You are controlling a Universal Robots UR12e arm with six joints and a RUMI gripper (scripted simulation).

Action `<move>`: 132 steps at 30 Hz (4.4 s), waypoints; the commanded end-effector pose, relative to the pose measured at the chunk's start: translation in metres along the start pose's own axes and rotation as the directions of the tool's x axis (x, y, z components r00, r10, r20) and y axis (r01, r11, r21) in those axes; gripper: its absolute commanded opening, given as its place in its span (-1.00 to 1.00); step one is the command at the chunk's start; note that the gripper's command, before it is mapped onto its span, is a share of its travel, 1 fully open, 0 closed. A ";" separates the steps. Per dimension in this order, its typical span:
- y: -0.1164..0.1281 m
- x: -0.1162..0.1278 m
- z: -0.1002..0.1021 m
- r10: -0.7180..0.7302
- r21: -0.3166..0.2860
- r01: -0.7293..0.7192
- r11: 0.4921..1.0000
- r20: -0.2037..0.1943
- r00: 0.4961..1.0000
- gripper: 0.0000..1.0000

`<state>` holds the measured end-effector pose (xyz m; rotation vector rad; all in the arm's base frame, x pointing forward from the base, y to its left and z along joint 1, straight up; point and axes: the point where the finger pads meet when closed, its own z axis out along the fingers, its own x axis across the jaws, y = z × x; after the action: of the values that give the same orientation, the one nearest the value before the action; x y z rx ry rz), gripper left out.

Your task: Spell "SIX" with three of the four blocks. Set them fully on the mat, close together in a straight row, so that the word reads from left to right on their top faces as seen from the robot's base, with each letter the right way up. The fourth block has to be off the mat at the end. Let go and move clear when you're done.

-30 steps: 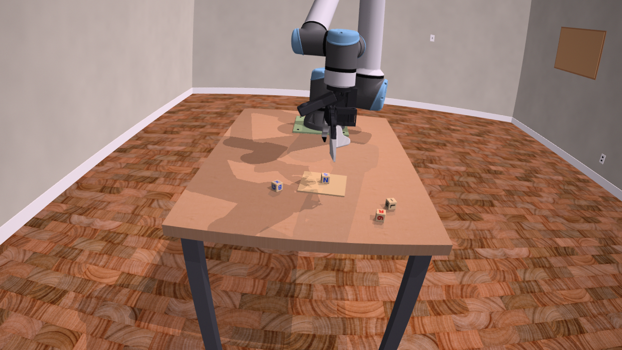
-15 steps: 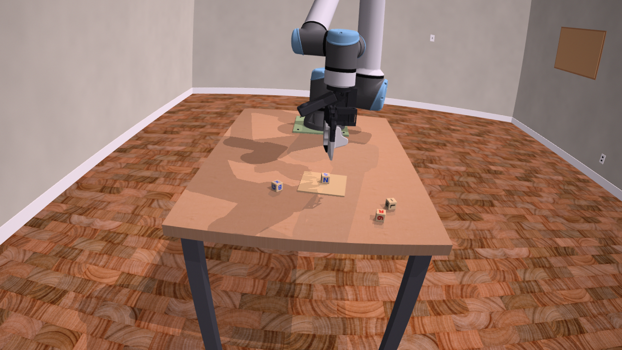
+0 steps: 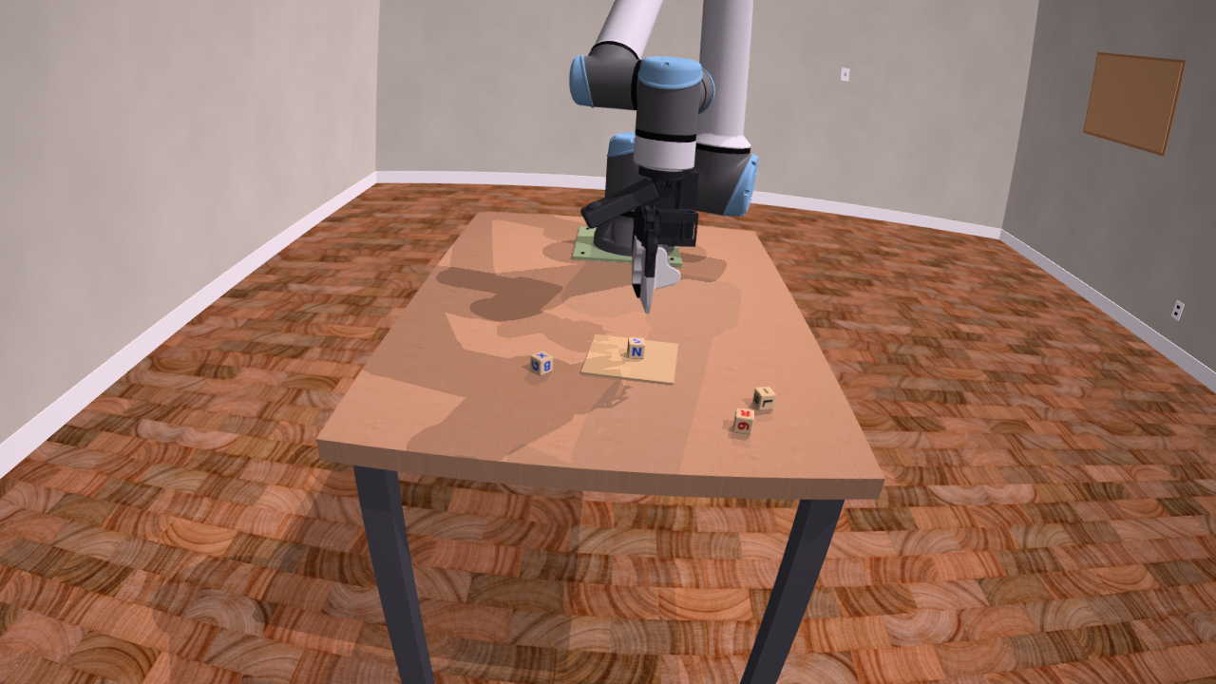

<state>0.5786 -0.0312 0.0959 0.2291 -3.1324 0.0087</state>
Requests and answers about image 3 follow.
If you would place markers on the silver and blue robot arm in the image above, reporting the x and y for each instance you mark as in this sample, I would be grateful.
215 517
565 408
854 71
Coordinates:
668 125

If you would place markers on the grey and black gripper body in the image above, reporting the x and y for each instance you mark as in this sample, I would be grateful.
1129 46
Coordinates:
673 212

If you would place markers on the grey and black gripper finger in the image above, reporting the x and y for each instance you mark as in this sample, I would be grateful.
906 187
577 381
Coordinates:
656 273
637 250

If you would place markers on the tan flat mat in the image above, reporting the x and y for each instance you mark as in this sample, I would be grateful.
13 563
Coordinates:
608 357

